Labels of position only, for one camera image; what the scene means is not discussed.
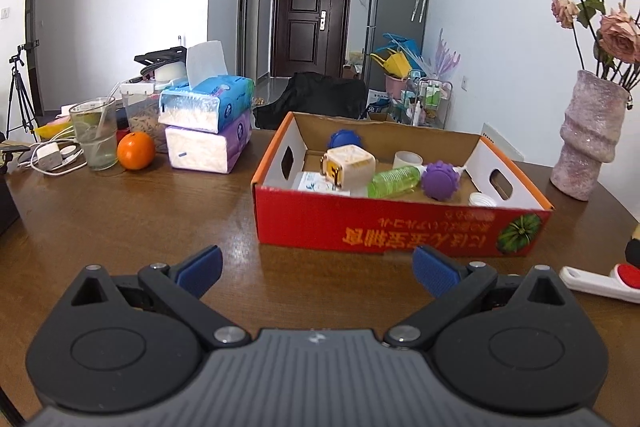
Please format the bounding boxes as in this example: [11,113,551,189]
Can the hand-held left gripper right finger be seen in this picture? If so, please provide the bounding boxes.
[382,245,576,350]

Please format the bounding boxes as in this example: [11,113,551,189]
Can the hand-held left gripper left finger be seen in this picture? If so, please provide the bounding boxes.
[60,245,252,350]

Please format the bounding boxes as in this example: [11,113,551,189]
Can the red cardboard box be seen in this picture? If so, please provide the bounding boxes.
[251,111,555,260]

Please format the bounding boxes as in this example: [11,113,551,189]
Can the purple ribbed bottle cap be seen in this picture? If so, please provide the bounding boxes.
[421,160,461,200]

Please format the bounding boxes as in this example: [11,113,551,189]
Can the green spray bottle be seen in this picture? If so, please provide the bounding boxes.
[367,164,428,198]

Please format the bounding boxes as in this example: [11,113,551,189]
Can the white tape roll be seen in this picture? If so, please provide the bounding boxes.
[393,150,424,170]

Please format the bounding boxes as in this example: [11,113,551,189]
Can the beige cube charger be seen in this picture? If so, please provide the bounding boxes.
[320,146,377,195]

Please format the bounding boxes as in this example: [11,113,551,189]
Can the white pill bottle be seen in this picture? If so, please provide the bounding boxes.
[296,171,351,195]

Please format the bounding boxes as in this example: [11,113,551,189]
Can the blue ribbed bottle cap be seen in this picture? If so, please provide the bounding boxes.
[328,129,362,152]

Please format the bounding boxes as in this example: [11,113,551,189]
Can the purple tissue pack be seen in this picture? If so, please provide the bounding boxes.
[165,109,253,174]

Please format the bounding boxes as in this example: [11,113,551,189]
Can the orange fruit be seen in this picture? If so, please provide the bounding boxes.
[117,132,156,171]

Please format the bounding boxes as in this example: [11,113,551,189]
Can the white leaning panel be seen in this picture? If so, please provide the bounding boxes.
[481,123,526,162]

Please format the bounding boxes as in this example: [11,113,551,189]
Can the white and red lint brush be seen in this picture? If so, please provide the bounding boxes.
[558,262,640,303]

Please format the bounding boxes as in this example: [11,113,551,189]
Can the clear food container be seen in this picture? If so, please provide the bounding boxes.
[120,81,168,152]

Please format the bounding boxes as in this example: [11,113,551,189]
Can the blue tissue pack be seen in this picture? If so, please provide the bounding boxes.
[158,41,255,134]

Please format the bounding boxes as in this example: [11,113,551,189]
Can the glass cup with straw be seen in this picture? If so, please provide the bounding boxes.
[69,96,120,172]

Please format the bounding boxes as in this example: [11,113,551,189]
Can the white printed bag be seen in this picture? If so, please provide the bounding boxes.
[367,89,401,120]

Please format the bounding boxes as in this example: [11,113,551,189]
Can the pink bucket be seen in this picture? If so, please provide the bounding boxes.
[384,73,412,100]

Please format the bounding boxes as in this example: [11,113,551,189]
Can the white round appliance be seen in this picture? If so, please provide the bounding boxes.
[142,62,190,88]

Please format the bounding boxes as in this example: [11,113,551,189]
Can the yellow packet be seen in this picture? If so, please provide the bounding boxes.
[35,117,76,140]

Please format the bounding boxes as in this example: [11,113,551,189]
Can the black folding chair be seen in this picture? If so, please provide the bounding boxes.
[253,72,368,131]

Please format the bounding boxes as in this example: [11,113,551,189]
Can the pink textured vase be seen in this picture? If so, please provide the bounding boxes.
[550,70,632,202]

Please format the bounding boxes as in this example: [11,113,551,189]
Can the black folding stand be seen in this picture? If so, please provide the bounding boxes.
[133,48,188,70]

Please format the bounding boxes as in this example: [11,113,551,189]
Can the purple clothes hangers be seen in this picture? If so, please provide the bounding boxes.
[430,28,461,80]

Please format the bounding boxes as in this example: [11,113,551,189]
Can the blue plastic rack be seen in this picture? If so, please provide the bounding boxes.
[381,33,423,58]

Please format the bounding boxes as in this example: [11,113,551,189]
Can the grey refrigerator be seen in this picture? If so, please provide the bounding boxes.
[362,0,433,100]

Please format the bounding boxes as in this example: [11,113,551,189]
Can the dark wooden door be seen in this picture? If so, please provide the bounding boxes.
[270,0,355,80]

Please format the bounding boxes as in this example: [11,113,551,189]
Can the wire rack with bottles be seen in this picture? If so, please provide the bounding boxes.
[400,77,453,128]

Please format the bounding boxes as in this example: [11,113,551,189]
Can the white charger with cable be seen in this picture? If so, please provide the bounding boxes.
[17,139,88,178]

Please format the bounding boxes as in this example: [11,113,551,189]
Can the black camera tripod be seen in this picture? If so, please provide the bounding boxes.
[5,41,41,138]

